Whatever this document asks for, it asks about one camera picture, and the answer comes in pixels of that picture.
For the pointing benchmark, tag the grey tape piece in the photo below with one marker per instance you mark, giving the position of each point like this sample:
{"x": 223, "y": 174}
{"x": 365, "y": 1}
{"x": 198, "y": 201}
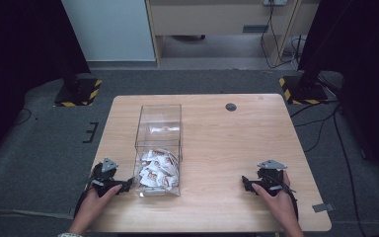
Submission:
{"x": 323, "y": 207}

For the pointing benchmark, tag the white cabinet panel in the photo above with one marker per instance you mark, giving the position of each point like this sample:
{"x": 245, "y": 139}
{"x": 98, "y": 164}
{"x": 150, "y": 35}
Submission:
{"x": 108, "y": 29}

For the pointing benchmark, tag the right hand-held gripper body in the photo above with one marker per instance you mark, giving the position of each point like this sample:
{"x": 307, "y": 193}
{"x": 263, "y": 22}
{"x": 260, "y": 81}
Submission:
{"x": 270, "y": 179}

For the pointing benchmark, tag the light sleeve cuff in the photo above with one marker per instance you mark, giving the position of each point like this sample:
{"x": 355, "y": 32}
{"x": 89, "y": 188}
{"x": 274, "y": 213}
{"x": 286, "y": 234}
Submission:
{"x": 69, "y": 234}

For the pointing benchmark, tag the black curtain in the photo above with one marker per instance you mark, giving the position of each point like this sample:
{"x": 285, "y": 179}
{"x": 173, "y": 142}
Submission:
{"x": 358, "y": 49}
{"x": 19, "y": 49}

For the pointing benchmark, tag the white power strip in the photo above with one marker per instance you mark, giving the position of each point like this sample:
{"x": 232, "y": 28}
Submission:
{"x": 275, "y": 2}

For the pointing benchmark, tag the person's right hand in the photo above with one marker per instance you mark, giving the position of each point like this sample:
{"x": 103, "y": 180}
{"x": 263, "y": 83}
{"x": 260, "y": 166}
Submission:
{"x": 278, "y": 204}

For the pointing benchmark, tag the grey table grommet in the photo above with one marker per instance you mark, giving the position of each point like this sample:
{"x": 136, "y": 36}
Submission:
{"x": 231, "y": 107}

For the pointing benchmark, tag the striped black stand base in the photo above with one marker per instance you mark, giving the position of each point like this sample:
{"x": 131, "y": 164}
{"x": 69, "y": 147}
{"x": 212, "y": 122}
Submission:
{"x": 304, "y": 92}
{"x": 79, "y": 94}

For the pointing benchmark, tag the person's left hand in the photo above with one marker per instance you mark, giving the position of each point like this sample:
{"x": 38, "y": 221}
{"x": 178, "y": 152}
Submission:
{"x": 93, "y": 204}

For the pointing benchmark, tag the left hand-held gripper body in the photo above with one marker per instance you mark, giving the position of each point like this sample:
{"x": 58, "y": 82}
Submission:
{"x": 104, "y": 177}

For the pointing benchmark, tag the pile of white packets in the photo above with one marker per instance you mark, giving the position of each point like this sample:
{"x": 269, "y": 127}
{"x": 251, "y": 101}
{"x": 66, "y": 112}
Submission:
{"x": 158, "y": 171}

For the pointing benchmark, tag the clear plastic box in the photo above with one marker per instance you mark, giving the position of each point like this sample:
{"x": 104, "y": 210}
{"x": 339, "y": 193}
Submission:
{"x": 159, "y": 131}

